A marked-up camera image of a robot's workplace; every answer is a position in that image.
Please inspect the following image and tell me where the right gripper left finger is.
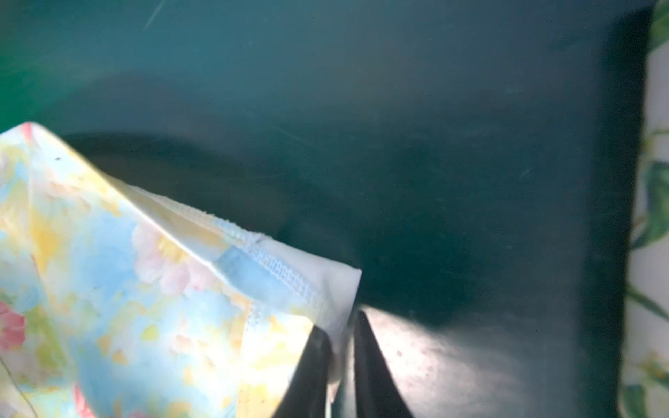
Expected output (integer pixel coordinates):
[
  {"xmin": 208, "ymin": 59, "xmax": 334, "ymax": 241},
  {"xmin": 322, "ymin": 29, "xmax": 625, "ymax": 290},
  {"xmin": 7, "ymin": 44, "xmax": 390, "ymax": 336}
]
[{"xmin": 273, "ymin": 327, "xmax": 332, "ymax": 418}]

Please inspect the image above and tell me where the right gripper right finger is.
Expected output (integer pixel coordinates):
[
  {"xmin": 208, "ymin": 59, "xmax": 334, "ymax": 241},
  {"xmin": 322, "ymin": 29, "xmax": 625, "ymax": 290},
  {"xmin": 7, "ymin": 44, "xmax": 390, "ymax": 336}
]
[{"xmin": 354, "ymin": 310, "xmax": 413, "ymax": 418}]

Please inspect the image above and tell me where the pastel floral skirt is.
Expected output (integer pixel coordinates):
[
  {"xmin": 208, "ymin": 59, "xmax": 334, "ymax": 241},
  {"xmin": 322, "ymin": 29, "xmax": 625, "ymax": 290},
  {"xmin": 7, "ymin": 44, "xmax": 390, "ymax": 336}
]
[{"xmin": 1, "ymin": 122, "xmax": 362, "ymax": 417}]

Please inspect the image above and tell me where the lemon print skirt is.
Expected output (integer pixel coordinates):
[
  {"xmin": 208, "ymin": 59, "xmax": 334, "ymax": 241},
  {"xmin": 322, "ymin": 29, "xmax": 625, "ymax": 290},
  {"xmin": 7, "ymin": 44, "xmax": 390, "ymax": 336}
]
[{"xmin": 618, "ymin": 1, "xmax": 668, "ymax": 417}]

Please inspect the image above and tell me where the green plastic basket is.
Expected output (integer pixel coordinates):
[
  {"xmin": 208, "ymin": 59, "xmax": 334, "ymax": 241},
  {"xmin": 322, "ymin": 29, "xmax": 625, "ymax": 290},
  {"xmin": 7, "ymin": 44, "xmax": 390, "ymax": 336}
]
[{"xmin": 1, "ymin": 31, "xmax": 43, "ymax": 130}]

